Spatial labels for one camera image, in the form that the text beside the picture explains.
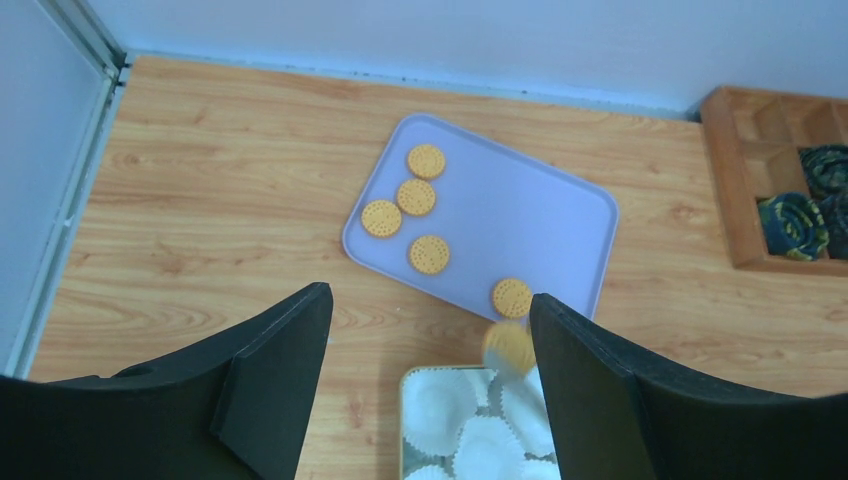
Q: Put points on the wooden compartment tray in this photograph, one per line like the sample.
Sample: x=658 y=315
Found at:
x=753 y=139

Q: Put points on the round yellow cookie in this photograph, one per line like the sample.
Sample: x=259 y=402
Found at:
x=429 y=254
x=426 y=161
x=512 y=298
x=507 y=348
x=381 y=218
x=416 y=197

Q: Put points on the white paper cup top-left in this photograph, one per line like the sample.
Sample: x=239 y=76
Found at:
x=436 y=403

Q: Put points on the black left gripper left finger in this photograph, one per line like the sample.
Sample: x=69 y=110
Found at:
x=235 y=405

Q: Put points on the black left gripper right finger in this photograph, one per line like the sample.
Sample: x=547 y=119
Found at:
x=618 y=410

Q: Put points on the gold cookie tin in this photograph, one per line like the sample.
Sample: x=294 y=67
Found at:
x=410 y=458

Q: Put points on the white paper cup bottom-right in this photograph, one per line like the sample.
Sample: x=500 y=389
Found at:
x=533 y=469

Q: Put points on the lavender plastic tray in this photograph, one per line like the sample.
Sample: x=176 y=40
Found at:
x=502 y=213

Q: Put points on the white paper cup bottom-left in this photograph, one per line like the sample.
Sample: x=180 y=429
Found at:
x=429 y=472

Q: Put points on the white paper cup top-right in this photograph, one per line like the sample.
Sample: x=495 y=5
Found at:
x=521 y=404

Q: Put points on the rolled dark tie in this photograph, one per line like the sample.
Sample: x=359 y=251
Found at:
x=834 y=212

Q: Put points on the white paper cup centre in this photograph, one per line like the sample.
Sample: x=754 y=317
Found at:
x=488 y=449

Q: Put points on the aluminium frame rail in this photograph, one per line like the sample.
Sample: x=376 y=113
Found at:
x=60 y=85

